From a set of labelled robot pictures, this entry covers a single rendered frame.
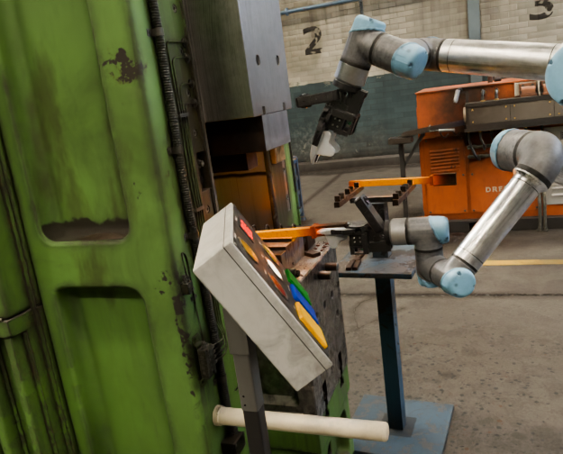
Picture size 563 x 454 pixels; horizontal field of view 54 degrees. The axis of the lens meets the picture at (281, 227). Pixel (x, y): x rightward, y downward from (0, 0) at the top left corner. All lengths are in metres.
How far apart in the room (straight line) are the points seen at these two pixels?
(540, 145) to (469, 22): 7.59
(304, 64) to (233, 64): 8.02
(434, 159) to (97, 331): 3.94
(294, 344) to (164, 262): 0.49
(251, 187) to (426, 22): 7.40
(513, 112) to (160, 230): 3.93
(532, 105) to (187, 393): 3.98
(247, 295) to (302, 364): 0.16
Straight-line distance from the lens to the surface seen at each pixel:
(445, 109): 5.05
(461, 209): 5.16
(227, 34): 1.45
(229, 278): 0.89
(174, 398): 1.49
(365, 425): 1.39
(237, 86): 1.44
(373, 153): 9.28
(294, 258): 1.64
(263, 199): 1.90
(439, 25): 9.10
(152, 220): 1.31
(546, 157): 1.50
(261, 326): 0.93
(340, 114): 1.35
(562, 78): 1.11
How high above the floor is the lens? 1.42
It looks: 14 degrees down
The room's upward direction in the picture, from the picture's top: 8 degrees counter-clockwise
